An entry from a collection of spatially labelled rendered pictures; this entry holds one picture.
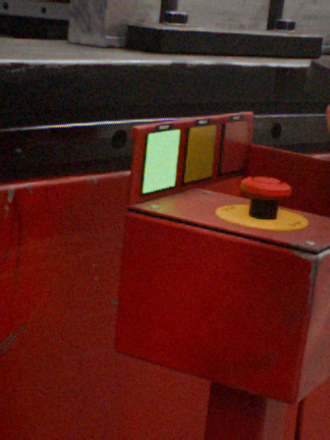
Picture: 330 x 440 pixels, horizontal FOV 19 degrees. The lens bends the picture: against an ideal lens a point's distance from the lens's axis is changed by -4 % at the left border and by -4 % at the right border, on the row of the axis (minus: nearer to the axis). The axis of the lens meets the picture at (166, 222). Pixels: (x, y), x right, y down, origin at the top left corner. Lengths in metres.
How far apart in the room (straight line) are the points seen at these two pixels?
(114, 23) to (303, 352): 0.49
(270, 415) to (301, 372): 0.13
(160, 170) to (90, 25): 0.34
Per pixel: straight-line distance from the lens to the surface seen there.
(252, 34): 1.17
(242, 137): 0.90
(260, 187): 0.74
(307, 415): 1.35
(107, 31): 1.08
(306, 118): 1.17
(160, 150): 0.78
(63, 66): 0.88
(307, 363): 0.73
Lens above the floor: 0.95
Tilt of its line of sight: 14 degrees down
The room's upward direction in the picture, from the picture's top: 6 degrees clockwise
